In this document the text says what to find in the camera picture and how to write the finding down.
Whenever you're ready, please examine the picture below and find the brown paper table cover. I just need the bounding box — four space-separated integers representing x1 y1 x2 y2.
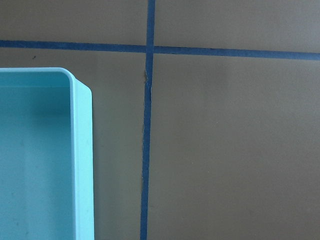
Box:
0 0 320 240

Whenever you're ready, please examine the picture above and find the light blue plastic bin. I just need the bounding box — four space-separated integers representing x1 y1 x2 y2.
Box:
0 67 95 240

